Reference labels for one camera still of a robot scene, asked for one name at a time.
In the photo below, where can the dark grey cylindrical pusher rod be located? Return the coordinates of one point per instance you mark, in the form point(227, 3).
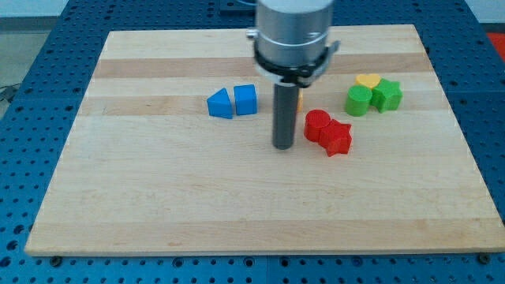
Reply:
point(285, 101)

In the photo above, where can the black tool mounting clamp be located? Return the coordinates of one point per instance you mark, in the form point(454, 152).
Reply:
point(299, 76)

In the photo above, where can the yellow hexagon block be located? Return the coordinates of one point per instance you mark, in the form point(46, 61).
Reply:
point(300, 101)

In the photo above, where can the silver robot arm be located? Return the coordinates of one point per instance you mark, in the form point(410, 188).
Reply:
point(290, 48)

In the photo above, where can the red cylinder block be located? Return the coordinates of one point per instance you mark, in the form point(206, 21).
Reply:
point(315, 121)

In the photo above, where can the blue cube block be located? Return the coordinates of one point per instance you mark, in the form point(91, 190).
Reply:
point(245, 99)

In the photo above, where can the green cylinder block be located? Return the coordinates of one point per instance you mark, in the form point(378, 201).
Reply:
point(358, 100)

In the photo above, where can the red star block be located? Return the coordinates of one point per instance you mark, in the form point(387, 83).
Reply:
point(335, 138)

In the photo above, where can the blue triangle block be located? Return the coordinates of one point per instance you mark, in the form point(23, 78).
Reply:
point(219, 105)

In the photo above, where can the yellow heart block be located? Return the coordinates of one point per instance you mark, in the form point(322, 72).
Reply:
point(368, 80)

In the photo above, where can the green star block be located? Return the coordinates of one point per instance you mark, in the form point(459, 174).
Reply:
point(386, 96)

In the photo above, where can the wooden board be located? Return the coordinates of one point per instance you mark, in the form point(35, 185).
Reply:
point(146, 171)

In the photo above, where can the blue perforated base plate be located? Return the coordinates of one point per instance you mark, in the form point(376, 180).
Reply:
point(35, 126)

